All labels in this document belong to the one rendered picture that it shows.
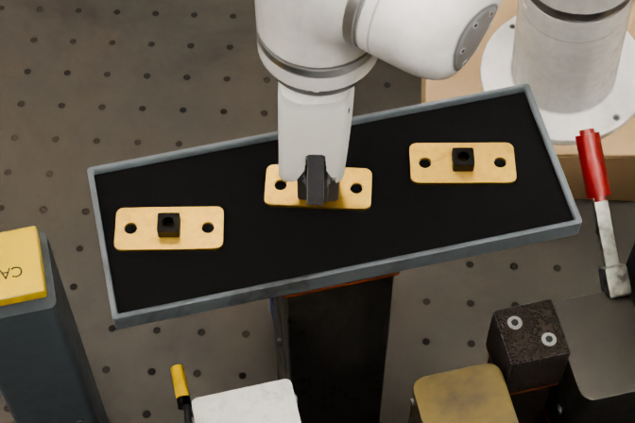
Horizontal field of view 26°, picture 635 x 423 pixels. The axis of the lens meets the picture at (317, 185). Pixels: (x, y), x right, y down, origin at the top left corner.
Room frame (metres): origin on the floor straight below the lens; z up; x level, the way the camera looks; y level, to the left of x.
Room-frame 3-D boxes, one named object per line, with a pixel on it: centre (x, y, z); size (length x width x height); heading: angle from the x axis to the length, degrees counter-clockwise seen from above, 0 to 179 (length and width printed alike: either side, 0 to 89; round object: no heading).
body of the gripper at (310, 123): (0.57, 0.00, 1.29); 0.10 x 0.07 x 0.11; 177
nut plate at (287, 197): (0.57, 0.00, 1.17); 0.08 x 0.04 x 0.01; 87
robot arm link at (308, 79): (0.58, 0.00, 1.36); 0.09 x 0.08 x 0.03; 177
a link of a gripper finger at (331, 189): (0.55, 0.00, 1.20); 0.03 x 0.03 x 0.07; 87
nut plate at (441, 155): (0.60, -0.12, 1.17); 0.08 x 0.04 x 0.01; 90
